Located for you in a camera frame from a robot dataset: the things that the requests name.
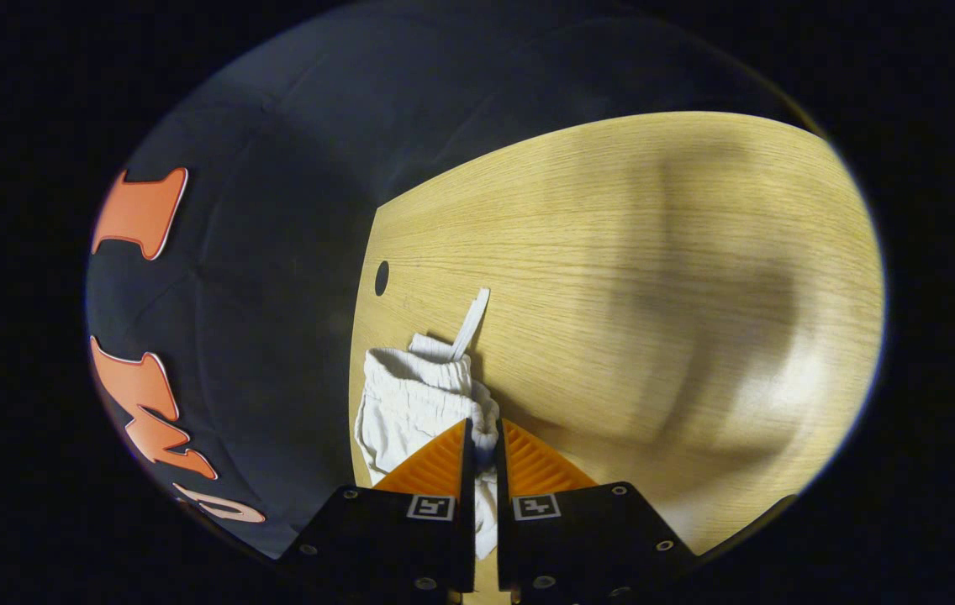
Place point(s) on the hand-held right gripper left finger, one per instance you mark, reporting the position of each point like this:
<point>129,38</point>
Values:
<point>469,504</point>

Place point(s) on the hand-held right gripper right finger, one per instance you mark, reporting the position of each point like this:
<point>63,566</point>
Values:
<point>502,504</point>

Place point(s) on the white jeans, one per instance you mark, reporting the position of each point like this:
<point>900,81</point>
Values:
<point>410,403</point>

